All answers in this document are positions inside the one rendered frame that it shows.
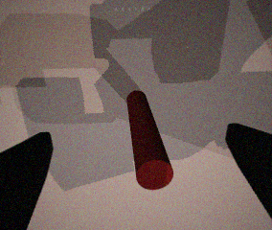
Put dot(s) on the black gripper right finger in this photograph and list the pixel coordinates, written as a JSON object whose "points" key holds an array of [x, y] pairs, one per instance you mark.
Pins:
{"points": [[252, 150]]}

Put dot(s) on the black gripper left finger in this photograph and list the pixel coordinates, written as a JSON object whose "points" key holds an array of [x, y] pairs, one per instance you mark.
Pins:
{"points": [[23, 170]]}

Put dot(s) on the dark red cylinder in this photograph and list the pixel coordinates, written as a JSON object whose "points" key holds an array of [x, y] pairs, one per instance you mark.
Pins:
{"points": [[152, 164]]}

